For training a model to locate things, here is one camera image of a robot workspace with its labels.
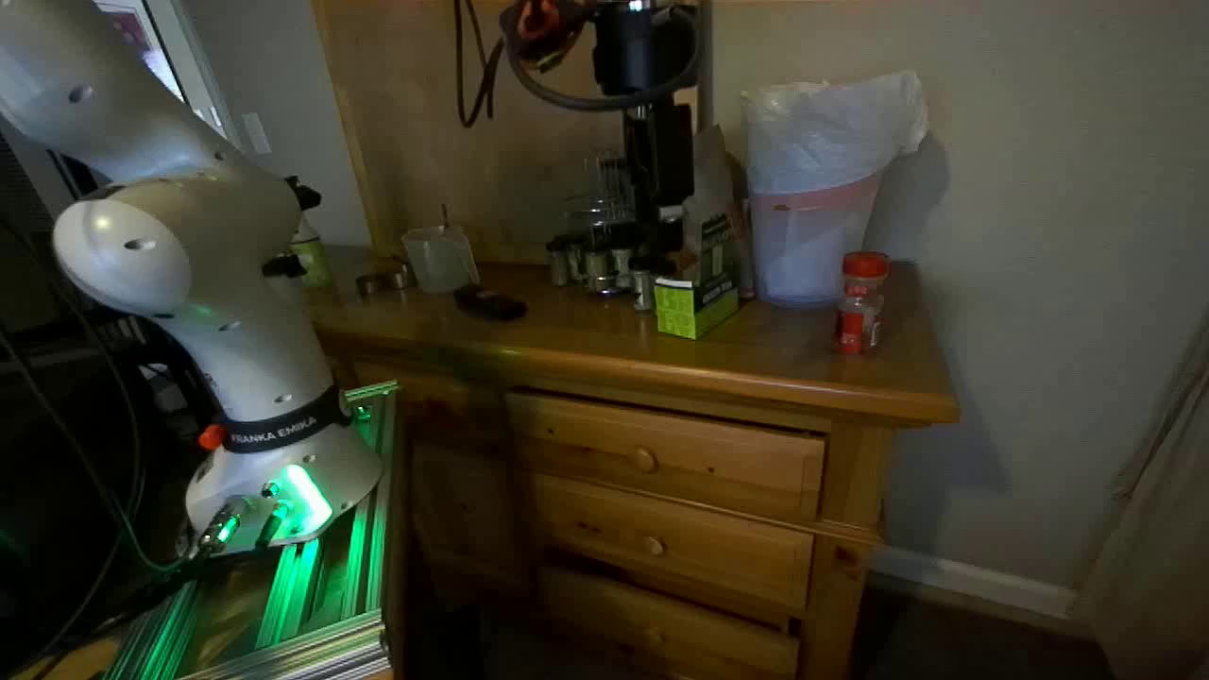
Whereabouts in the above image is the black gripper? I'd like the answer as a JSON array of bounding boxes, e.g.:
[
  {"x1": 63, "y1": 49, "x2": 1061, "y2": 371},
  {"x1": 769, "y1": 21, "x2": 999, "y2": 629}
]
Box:
[{"x1": 619, "y1": 99, "x2": 697, "y2": 264}]

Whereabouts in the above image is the red lidded spice container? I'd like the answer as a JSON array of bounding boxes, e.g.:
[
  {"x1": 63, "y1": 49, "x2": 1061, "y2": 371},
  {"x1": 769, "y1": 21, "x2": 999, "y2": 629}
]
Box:
[{"x1": 833, "y1": 248, "x2": 896, "y2": 360}]

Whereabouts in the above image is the black lidded spice jar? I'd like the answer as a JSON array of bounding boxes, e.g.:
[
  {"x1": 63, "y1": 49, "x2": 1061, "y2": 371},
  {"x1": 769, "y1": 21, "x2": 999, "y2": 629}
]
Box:
[
  {"x1": 602, "y1": 230, "x2": 637, "y2": 301},
  {"x1": 630, "y1": 256, "x2": 662, "y2": 318},
  {"x1": 571, "y1": 230, "x2": 604, "y2": 298}
]

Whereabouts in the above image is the brown paper bag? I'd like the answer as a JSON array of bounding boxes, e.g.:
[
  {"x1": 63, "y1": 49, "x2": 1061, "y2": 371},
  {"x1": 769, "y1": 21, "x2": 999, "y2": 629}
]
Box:
[{"x1": 676, "y1": 119, "x2": 746, "y2": 285}]

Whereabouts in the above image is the green cardboard box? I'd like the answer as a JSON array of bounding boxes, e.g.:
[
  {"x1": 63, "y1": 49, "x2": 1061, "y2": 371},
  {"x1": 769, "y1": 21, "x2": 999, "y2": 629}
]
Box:
[{"x1": 649, "y1": 210, "x2": 744, "y2": 345}]

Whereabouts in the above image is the white bin with bag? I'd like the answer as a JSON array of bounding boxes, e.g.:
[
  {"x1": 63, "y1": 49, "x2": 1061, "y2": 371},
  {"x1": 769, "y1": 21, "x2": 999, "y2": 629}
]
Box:
[{"x1": 735, "y1": 69, "x2": 931, "y2": 311}]

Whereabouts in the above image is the black remote control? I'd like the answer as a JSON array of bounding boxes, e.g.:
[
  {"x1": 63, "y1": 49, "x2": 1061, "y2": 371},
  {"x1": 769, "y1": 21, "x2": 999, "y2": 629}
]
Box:
[{"x1": 449, "y1": 283, "x2": 532, "y2": 324}]

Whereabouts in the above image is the wooden dresser drawer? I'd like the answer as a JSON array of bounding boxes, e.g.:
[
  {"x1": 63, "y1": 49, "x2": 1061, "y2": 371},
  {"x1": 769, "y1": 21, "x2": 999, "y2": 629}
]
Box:
[
  {"x1": 502, "y1": 390, "x2": 829, "y2": 523},
  {"x1": 523, "y1": 471, "x2": 819, "y2": 615},
  {"x1": 537, "y1": 564, "x2": 803, "y2": 680}
]

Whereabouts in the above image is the clear plastic measuring cup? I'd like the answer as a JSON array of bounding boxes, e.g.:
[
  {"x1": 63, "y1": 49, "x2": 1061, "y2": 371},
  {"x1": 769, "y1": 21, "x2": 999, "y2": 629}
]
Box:
[{"x1": 401, "y1": 202, "x2": 483, "y2": 298}]

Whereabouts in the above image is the wooden dresser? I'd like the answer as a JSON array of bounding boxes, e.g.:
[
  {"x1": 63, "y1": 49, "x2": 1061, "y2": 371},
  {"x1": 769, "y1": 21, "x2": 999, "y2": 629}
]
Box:
[{"x1": 306, "y1": 244, "x2": 964, "y2": 680}]

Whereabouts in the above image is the small dark metal object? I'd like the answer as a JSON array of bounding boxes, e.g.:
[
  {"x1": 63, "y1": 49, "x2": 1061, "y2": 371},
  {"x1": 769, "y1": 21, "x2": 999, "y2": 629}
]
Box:
[{"x1": 353, "y1": 256, "x2": 414, "y2": 301}]

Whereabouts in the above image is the green spray bottle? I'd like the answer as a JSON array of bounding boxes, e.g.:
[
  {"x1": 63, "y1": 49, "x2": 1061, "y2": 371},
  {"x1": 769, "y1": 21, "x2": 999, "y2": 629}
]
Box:
[{"x1": 284, "y1": 173, "x2": 340, "y2": 293}]

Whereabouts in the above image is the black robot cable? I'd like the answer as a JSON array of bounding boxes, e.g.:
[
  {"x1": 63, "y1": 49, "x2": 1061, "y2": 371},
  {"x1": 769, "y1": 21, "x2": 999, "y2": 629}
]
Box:
[{"x1": 449, "y1": 0, "x2": 709, "y2": 133}]

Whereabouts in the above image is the white light switch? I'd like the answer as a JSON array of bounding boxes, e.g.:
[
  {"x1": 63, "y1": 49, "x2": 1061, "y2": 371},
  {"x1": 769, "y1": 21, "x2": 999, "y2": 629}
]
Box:
[{"x1": 239, "y1": 109, "x2": 274, "y2": 160}]

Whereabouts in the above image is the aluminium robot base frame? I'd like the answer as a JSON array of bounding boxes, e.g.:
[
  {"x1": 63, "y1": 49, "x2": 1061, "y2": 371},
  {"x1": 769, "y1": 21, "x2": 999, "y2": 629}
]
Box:
[{"x1": 95, "y1": 379, "x2": 408, "y2": 680}]

